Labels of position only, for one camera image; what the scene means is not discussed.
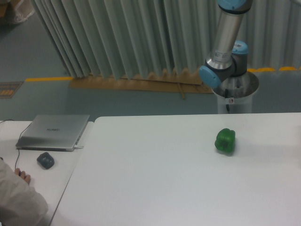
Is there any person's bare hand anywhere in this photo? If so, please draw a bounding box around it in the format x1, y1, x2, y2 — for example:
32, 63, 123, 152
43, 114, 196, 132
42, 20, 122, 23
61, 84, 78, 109
14, 168, 31, 185

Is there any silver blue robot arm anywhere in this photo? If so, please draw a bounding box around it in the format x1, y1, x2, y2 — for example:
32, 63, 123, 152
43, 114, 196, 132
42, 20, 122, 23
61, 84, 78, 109
198, 0, 253, 88

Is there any white sleeved forearm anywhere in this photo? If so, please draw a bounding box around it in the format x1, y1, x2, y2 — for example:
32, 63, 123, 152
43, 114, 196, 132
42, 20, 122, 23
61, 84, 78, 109
0, 158, 48, 226

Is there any green bell pepper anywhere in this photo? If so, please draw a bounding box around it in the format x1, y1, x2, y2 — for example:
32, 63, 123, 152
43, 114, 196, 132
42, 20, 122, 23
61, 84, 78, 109
214, 128, 236, 153

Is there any black earbuds case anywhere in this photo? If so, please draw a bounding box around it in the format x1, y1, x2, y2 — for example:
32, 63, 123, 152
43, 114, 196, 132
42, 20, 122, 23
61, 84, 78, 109
37, 152, 55, 170

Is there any silver closed laptop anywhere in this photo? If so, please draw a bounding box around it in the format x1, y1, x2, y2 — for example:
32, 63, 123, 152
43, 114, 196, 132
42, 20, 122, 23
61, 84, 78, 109
16, 114, 89, 152

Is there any grey-green pleated curtain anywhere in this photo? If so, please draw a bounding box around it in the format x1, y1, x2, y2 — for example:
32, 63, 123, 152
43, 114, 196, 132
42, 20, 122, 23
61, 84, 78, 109
32, 0, 301, 79

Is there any brown cardboard floor sheet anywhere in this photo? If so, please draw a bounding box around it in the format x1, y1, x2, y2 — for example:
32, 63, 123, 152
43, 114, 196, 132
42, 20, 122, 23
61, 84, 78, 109
69, 68, 213, 99

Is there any black mouse cable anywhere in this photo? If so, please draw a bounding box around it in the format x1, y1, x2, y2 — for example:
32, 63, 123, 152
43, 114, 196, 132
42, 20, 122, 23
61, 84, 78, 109
0, 120, 32, 169

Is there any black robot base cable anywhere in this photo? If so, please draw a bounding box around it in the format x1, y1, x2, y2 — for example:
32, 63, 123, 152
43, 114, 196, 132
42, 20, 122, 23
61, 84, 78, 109
224, 88, 230, 114

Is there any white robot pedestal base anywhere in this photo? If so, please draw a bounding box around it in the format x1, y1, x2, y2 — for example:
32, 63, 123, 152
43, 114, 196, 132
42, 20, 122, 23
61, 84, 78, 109
212, 72, 259, 114

